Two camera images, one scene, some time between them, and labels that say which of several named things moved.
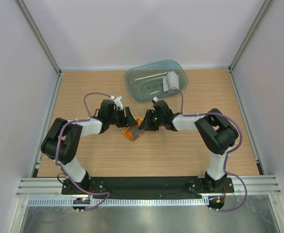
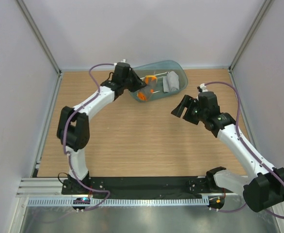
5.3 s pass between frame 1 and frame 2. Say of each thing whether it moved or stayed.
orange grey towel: moved
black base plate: stayed
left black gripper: moved
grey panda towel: stayed
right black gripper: moved
